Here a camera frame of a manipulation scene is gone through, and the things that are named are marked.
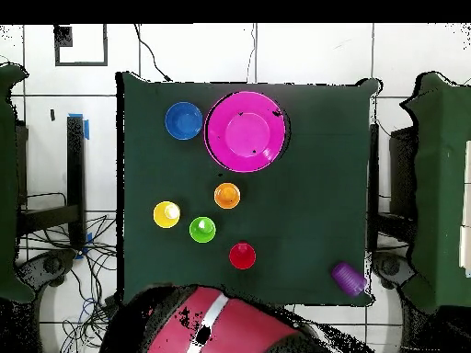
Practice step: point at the blue bowl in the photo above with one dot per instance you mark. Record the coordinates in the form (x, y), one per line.
(184, 120)

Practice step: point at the purple cup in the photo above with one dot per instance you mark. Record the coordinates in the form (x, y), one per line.
(349, 279)

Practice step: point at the green-clothed side table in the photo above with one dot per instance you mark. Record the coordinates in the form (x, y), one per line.
(7, 184)
(441, 184)

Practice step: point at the large pink bowl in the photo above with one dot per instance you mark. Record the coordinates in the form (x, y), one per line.
(244, 132)

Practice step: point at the blue tape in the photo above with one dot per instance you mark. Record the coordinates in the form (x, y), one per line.
(87, 128)

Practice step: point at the green cup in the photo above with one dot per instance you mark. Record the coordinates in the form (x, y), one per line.
(202, 230)

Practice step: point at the white board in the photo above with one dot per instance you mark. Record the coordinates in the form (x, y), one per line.
(466, 206)

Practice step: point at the orange cup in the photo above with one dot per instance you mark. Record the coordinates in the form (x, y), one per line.
(227, 195)

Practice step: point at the red cup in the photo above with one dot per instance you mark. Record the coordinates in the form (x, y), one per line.
(242, 256)

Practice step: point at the dark green tablecloth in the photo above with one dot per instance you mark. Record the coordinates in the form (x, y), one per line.
(165, 165)

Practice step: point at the black square frame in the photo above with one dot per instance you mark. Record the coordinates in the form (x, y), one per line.
(63, 36)

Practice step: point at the black post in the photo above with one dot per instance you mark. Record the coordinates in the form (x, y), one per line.
(75, 165)

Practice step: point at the yellow cup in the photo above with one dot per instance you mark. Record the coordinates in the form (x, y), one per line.
(166, 214)

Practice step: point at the black wheeled base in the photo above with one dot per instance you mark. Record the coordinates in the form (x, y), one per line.
(53, 264)
(390, 265)

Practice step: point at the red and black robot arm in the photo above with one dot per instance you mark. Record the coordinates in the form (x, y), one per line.
(239, 327)

